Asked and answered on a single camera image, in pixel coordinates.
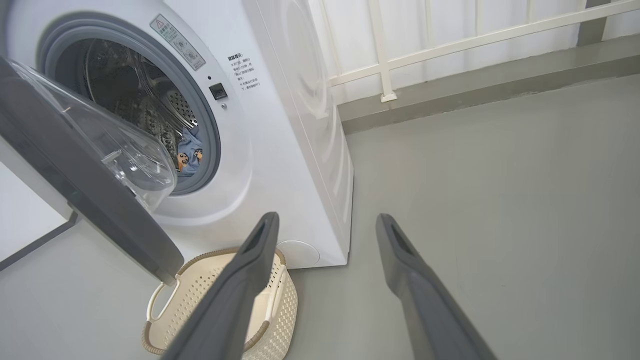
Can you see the cream perforated laundry basket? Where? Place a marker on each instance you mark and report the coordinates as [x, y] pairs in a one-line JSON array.
[[200, 290]]

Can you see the dark glass washing machine door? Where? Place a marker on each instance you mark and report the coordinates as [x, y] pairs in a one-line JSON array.
[[75, 170]]

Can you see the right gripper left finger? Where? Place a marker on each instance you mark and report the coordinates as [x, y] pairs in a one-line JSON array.
[[235, 295]]

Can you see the white metal railing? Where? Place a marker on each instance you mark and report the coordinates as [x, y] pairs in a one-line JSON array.
[[382, 60]]

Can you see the grey warning sticker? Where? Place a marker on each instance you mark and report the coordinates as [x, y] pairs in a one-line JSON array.
[[177, 41]]

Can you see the white front-load washing machine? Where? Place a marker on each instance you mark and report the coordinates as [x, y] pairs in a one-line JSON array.
[[280, 165]]

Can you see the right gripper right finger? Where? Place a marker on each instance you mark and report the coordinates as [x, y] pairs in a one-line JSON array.
[[425, 300]]

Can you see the blue bear-print garment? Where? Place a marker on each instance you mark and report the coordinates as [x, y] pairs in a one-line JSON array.
[[189, 147]]

